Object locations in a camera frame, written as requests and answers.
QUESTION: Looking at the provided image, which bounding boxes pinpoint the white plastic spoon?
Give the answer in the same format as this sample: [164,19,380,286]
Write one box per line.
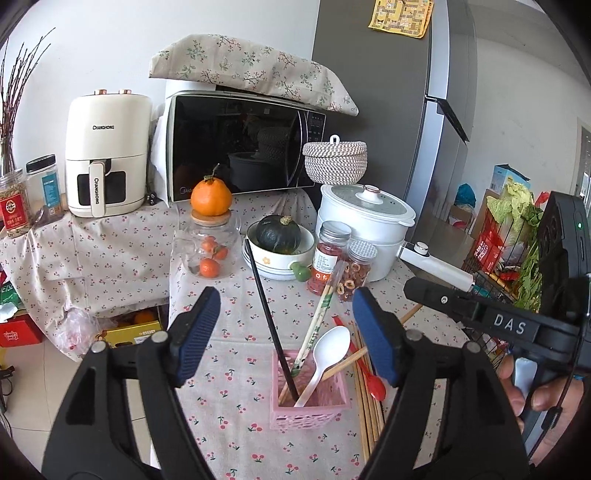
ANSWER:
[294,326,352,408]

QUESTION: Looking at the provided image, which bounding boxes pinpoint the white electric cooking pot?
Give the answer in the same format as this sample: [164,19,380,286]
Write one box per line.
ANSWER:
[316,183,476,292]

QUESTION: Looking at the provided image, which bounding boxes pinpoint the red label nut jar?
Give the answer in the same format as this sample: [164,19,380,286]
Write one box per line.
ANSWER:
[0,168,33,238]

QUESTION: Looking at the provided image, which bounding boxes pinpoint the white bowl with green handle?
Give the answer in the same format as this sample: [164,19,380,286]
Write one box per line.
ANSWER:
[242,220,317,282]

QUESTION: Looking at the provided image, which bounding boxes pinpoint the red box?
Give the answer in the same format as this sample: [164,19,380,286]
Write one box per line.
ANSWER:
[0,309,44,348]

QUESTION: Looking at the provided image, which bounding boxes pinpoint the blue cardboard box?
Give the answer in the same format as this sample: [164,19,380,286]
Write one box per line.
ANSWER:
[489,164,532,195]

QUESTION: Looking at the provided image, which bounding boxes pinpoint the paper-wrapped chopsticks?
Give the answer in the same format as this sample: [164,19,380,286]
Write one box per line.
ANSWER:
[278,261,350,402]

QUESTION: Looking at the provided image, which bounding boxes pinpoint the grey refrigerator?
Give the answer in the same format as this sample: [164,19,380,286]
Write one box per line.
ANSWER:
[311,0,478,241]

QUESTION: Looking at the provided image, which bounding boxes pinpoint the woven basket with lid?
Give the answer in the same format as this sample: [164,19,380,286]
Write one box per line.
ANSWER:
[302,135,369,186]

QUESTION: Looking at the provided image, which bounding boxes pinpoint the black wire rack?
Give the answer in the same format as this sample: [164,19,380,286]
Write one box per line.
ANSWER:
[462,203,546,365]

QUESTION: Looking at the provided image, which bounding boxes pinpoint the black lid jar blue label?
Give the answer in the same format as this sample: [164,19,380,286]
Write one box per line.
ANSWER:
[25,154,65,224]

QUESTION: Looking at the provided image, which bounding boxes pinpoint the clear plastic bag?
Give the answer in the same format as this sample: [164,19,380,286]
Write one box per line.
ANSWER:
[55,307,116,361]

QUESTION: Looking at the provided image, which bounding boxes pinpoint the napa cabbage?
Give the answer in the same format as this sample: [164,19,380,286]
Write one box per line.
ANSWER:
[487,182,544,241]

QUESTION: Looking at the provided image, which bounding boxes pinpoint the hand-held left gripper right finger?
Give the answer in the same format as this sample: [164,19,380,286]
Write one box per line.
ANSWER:
[352,286,532,480]

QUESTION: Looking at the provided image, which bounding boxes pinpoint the pink plastic utensil basket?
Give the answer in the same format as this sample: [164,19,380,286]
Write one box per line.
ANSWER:
[270,350,352,431]

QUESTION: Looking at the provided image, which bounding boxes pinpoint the green leafy herbs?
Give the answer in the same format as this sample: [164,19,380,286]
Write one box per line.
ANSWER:
[515,208,548,310]

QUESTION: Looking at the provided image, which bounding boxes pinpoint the wooden chopstick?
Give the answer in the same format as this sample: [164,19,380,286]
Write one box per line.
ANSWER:
[352,323,370,462]
[322,304,424,381]
[360,397,385,437]
[355,332,378,444]

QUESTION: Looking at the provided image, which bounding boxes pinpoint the red plastic spoon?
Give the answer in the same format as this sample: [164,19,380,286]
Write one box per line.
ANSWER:
[333,315,387,401]

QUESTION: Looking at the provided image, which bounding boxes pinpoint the dark green pumpkin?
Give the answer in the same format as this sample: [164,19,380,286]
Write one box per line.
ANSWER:
[256,215,303,254]

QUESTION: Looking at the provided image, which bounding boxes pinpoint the yellow cardboard box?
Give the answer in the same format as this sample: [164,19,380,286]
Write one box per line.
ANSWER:
[99,318,169,360]

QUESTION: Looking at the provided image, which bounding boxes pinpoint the jar of red candy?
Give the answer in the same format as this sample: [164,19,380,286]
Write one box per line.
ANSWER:
[307,220,352,296]

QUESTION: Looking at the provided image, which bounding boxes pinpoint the floral cloth cover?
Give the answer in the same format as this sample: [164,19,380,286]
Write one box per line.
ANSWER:
[148,33,360,116]

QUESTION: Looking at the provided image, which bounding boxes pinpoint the dried branches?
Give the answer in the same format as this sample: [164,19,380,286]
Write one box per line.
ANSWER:
[0,28,56,174]

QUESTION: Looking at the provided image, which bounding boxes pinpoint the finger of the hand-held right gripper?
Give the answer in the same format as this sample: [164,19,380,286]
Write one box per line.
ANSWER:
[403,276,485,326]

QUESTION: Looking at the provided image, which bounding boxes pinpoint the black microwave oven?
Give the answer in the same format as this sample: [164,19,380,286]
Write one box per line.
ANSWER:
[164,80,328,204]

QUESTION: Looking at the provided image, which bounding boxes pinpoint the jar of dried fruit rings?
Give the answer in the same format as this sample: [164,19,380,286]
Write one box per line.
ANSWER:
[337,239,378,303]

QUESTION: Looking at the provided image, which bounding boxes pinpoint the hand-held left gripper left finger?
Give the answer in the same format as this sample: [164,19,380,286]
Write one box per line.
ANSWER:
[41,286,222,480]

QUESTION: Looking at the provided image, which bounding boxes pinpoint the black chopstick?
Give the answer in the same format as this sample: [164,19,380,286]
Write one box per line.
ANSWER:
[243,240,299,400]

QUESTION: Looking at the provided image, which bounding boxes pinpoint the large orange with stem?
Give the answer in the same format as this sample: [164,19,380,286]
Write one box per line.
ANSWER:
[191,164,233,217]

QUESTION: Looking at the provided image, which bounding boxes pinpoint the cream air fryer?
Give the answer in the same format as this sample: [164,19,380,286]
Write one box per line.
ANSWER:
[65,89,153,219]

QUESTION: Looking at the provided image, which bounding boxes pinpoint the white cloth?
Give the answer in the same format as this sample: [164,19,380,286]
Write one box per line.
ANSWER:
[151,104,172,205]

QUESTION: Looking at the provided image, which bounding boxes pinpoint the red plastic bag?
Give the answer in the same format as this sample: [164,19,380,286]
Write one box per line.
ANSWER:
[471,212,509,273]

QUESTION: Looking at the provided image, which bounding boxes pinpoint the person's right hand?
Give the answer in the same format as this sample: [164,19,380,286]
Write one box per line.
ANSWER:
[498,354,591,418]

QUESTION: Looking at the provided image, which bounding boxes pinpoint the yellow printed paper sheet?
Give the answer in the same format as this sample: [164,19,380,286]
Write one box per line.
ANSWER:
[368,0,435,40]

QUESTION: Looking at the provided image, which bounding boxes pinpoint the glass jar with wooden lid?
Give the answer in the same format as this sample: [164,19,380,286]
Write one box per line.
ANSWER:
[173,210,242,280]

